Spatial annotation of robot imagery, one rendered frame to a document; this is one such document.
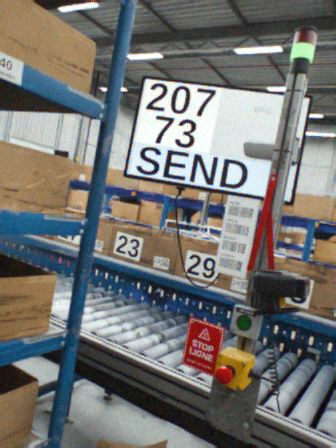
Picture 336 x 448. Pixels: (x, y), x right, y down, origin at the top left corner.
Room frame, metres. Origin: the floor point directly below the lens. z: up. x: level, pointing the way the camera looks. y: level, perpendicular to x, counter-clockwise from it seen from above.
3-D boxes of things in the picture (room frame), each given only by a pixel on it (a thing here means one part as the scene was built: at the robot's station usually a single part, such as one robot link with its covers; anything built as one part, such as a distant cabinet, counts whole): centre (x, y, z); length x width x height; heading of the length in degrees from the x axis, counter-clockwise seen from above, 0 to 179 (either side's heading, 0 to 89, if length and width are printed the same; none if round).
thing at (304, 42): (0.96, -0.24, 1.62); 0.05 x 0.05 x 0.06
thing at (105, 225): (2.17, 0.37, 0.97); 0.39 x 0.29 x 0.17; 59
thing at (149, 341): (1.38, -0.06, 0.73); 0.52 x 0.05 x 0.05; 149
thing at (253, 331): (0.93, -0.22, 0.95); 0.07 x 0.03 x 0.07; 59
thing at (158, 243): (1.97, 0.04, 0.97); 0.39 x 0.29 x 0.17; 59
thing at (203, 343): (0.97, -0.17, 0.85); 0.16 x 0.01 x 0.13; 59
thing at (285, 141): (0.96, -0.24, 1.11); 0.12 x 0.05 x 0.88; 59
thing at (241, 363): (0.89, -0.24, 0.84); 0.15 x 0.09 x 0.07; 59
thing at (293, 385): (1.15, -0.45, 0.72); 0.52 x 0.05 x 0.05; 149
